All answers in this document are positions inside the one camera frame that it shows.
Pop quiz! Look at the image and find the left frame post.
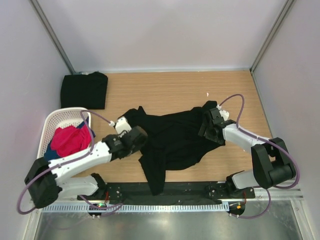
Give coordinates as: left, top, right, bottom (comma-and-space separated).
29, 0, 76, 75

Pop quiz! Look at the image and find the blue t shirt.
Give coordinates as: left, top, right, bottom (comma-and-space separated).
44, 115, 97, 161

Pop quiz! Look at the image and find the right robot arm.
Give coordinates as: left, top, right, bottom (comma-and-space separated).
198, 107, 297, 198

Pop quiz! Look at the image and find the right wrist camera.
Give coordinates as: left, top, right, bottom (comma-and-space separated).
219, 109, 230, 121

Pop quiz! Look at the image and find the slotted cable duct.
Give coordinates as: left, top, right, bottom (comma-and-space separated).
42, 202, 229, 213

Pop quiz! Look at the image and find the aluminium rail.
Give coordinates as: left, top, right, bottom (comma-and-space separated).
29, 182, 305, 204

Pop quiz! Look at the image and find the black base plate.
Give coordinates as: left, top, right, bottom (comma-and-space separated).
85, 181, 256, 206

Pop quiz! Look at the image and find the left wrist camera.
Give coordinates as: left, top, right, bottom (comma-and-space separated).
114, 116, 132, 135

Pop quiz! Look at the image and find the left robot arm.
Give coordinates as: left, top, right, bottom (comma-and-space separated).
24, 126, 148, 209

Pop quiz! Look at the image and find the white plastic laundry basket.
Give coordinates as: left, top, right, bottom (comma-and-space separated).
37, 107, 95, 162

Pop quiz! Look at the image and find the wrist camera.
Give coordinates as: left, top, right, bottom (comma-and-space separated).
219, 109, 230, 121
114, 116, 132, 135

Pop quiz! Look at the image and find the right frame post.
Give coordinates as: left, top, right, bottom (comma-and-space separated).
250, 0, 297, 75

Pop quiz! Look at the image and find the black t shirt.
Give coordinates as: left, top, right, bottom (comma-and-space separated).
123, 100, 220, 196
60, 71, 108, 110

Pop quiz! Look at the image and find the pink t shirt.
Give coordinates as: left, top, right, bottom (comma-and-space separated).
51, 124, 93, 157

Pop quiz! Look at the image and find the frame post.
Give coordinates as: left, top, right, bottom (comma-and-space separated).
250, 0, 297, 75
29, 0, 76, 75

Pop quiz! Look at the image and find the folded black t shirt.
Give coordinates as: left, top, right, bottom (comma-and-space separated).
60, 71, 108, 110

